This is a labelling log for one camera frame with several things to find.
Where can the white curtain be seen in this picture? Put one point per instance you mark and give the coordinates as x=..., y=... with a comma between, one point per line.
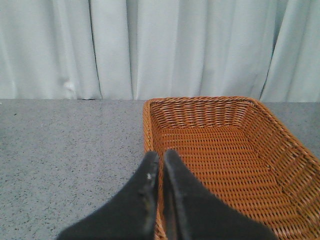
x=268, y=50

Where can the brown wicker basket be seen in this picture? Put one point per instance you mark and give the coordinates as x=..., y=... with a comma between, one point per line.
x=242, y=153

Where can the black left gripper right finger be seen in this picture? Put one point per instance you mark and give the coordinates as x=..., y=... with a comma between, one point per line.
x=192, y=212

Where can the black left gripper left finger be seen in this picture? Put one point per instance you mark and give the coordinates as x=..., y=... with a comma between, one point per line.
x=129, y=215

